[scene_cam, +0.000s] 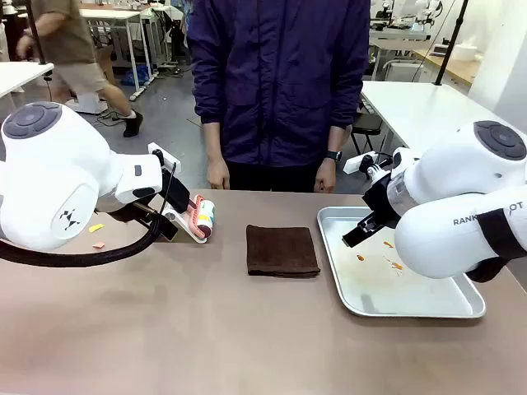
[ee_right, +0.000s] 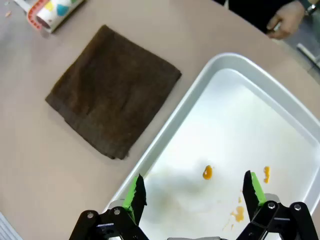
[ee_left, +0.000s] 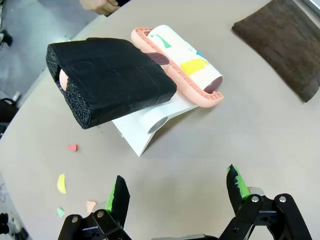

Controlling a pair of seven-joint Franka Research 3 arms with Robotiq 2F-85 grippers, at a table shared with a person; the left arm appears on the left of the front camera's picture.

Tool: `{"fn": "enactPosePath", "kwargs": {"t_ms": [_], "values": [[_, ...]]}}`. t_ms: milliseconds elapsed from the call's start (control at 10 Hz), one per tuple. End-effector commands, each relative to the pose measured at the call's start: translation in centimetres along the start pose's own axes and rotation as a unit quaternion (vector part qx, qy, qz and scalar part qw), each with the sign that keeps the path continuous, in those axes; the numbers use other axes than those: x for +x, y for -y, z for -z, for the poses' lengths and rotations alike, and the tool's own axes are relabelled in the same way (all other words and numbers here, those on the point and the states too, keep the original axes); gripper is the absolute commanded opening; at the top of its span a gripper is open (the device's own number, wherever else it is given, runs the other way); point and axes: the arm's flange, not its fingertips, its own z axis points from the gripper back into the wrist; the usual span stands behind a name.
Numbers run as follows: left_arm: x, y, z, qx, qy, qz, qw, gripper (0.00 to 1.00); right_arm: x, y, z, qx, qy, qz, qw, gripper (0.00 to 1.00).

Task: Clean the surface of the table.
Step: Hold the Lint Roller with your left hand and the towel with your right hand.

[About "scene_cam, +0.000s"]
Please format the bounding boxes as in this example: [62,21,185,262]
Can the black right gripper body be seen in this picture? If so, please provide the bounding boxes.
[361,174,407,231]

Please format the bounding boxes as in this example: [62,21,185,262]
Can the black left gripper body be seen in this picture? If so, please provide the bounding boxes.
[161,167,194,215]

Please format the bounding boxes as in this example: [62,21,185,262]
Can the pink handled lint roller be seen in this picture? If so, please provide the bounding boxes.
[185,193,217,240]

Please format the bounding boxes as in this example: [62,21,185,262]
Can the dark brown cloth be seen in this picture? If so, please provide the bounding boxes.
[245,225,322,277]

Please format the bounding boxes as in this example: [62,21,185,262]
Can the person's left forearm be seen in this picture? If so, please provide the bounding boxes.
[326,123,345,153]

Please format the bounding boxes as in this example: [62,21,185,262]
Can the person's right forearm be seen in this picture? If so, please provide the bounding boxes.
[203,122,228,162]

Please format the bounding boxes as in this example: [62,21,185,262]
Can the person's right hand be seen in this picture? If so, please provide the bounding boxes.
[205,158,231,191]

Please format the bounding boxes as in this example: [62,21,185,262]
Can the person's left hand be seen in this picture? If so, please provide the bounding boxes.
[314,158,339,193]

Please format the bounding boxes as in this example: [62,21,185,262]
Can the white folded roller stand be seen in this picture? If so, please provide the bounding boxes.
[160,205,211,246]

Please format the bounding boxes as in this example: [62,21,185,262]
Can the silver metal tray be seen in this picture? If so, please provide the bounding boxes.
[315,205,487,319]

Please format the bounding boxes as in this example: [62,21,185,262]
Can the black folding chair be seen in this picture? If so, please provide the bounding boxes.
[349,111,386,156]

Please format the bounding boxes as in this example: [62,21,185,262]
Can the black trousers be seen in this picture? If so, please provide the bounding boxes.
[225,160,329,193]

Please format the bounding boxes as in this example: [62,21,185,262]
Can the large white side table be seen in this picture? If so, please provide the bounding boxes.
[359,80,518,151]

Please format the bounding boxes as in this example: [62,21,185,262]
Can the blue plastic bag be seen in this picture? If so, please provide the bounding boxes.
[121,63,152,87]

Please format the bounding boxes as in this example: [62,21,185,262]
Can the white floor machine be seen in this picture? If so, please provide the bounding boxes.
[72,91,110,115]

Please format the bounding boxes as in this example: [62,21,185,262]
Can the brown cardboard box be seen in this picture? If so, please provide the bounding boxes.
[96,45,117,83]

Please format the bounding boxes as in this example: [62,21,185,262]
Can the person in navy jacket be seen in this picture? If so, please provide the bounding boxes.
[187,0,371,168]

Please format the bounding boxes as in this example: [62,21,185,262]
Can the wooden top table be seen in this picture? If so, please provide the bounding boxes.
[413,47,481,87]

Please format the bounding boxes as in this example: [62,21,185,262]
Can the grey background workbench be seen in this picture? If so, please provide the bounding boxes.
[368,28,437,81]

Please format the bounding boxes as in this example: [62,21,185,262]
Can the white box on wooden table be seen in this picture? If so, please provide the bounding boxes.
[452,39,478,63]

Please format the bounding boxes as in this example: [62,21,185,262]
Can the black slanted pole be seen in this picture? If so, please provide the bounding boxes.
[434,0,470,86]

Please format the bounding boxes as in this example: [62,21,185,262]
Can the walking person in shorts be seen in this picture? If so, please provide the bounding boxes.
[16,0,144,139]

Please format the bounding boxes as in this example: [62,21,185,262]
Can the white background desk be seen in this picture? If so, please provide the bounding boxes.
[80,7,143,102]

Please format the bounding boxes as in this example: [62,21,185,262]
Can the white table with pole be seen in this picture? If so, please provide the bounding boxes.
[0,61,55,100]

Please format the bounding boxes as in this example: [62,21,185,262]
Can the black clamped pole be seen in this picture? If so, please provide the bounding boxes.
[25,0,54,79]

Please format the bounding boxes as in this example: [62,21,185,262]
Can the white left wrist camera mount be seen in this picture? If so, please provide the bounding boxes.
[147,142,183,170]

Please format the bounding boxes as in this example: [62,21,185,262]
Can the black left arm cable sleeve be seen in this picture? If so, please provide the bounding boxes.
[0,201,179,268]

